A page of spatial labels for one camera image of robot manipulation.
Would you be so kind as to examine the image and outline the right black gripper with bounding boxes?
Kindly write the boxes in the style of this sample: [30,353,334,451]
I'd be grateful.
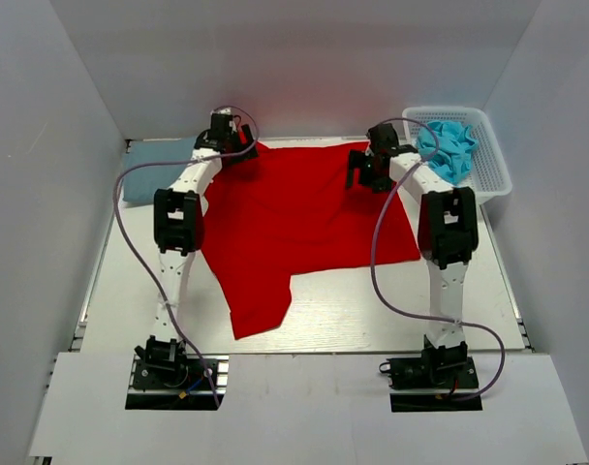
[346,148,394,193]

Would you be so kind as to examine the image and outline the red t shirt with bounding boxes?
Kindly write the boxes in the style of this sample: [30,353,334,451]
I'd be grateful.
[201,141,419,339]

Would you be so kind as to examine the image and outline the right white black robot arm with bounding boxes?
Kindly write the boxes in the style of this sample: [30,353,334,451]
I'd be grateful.
[346,120,479,387]

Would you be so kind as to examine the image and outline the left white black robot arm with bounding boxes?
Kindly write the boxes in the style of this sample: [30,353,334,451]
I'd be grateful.
[137,107,257,387]

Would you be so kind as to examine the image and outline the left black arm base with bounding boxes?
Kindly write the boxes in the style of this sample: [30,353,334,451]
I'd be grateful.
[125,337,229,412]

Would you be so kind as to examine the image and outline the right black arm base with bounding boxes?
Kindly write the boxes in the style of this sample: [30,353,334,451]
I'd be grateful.
[379,356,482,414]

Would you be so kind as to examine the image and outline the crumpled light blue t shirt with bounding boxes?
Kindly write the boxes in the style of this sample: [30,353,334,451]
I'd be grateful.
[416,120,479,185]

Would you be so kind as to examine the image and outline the white plastic basket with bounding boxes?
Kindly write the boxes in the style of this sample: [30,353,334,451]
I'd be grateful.
[402,106,512,204]

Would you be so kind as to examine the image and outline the folded grey-blue t shirt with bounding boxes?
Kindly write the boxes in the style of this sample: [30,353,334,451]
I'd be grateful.
[122,139,195,204]

